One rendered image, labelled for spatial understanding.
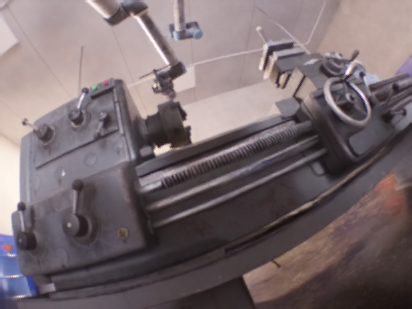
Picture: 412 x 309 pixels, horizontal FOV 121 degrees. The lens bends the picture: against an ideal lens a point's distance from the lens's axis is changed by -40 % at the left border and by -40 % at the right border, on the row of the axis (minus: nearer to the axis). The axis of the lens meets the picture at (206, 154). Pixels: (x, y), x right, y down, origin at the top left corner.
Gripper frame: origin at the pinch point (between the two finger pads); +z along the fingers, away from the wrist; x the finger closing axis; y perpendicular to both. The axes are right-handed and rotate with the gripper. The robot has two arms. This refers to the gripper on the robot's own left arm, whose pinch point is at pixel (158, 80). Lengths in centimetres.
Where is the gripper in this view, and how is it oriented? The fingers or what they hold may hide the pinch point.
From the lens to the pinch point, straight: 114.2
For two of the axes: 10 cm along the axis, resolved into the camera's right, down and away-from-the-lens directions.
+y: 3.6, 9.3, 0.2
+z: -0.4, 0.4, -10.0
